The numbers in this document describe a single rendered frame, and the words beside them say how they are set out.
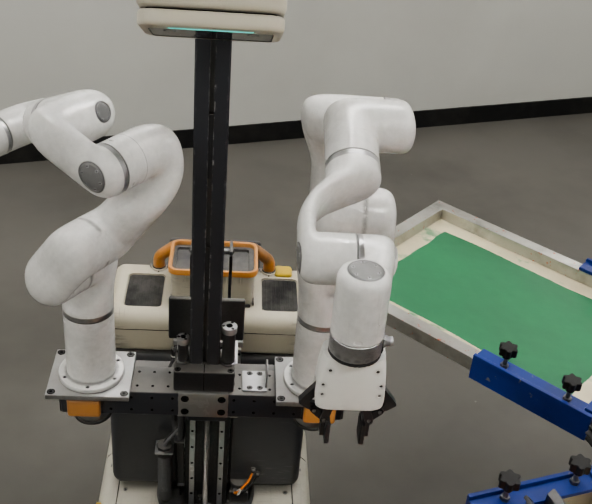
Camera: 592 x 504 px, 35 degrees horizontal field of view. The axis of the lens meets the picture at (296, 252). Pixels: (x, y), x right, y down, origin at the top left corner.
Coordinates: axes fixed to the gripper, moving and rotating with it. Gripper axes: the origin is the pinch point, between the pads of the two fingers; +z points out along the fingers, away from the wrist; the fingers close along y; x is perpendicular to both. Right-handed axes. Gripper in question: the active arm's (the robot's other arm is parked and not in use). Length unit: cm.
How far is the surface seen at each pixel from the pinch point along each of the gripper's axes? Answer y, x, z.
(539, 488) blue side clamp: -45, -25, 39
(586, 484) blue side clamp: -55, -26, 39
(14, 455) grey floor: 88, -128, 139
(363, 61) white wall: -53, -395, 96
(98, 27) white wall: 88, -352, 69
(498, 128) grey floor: -143, -411, 140
